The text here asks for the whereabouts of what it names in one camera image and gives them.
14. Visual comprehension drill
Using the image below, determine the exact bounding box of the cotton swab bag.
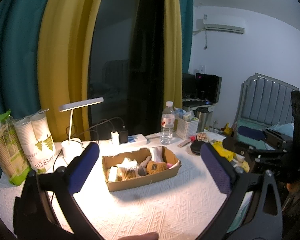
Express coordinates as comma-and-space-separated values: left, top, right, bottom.
116, 157, 139, 181

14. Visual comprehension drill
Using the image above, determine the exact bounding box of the brown fuzzy pouch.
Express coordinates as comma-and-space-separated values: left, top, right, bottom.
146, 160, 168, 175

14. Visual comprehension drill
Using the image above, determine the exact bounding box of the clear bubble wrap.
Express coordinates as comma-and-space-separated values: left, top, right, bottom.
108, 166, 119, 183

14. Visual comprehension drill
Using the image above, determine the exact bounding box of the grey padded headboard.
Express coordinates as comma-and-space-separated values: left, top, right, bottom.
233, 73, 299, 140

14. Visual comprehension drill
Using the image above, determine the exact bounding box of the yellow plastic bag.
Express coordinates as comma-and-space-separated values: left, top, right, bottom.
212, 141, 234, 162

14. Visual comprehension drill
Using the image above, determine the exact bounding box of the green paper cup pack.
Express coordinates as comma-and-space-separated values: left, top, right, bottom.
0, 111, 31, 186

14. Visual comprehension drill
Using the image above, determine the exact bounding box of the white desk lamp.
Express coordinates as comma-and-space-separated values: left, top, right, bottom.
58, 97, 105, 164

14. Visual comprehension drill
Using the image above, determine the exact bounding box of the white table cloth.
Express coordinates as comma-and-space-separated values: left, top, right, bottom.
0, 132, 256, 240

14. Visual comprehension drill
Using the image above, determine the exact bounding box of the white paper cup pack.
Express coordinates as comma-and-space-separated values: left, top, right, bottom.
13, 109, 57, 174

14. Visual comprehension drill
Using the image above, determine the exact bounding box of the black round lid stack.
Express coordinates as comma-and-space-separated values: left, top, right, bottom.
190, 140, 205, 155

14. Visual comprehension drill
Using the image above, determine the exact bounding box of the stainless steel tumbler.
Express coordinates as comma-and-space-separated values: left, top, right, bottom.
196, 107, 210, 132

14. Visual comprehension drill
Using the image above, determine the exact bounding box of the white perforated plastic basket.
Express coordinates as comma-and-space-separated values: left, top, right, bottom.
176, 117, 199, 140

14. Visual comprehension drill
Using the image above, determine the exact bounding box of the black computer monitor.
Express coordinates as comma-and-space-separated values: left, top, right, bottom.
182, 73, 222, 104

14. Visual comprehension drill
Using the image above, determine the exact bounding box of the white usb charger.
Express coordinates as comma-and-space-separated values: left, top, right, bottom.
110, 131, 120, 146

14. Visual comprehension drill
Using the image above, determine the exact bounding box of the brown cardboard box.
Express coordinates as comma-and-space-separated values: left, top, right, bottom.
102, 146, 181, 192

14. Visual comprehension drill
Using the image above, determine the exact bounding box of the black power adapter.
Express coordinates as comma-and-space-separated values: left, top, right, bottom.
119, 129, 128, 144

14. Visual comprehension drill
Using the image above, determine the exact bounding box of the clear plastic water bottle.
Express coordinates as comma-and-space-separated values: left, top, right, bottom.
160, 101, 175, 145

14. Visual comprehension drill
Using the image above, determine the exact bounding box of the white power strip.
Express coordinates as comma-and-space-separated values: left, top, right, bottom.
128, 134, 147, 146

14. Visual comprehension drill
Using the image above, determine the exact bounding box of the yellow curtain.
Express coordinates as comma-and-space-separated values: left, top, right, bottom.
37, 0, 182, 141

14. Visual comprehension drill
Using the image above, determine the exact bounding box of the pink handled utility knife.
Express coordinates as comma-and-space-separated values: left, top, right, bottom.
178, 139, 192, 148

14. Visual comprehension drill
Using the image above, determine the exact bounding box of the white wall air conditioner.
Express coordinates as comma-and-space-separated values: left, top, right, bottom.
203, 14, 245, 34

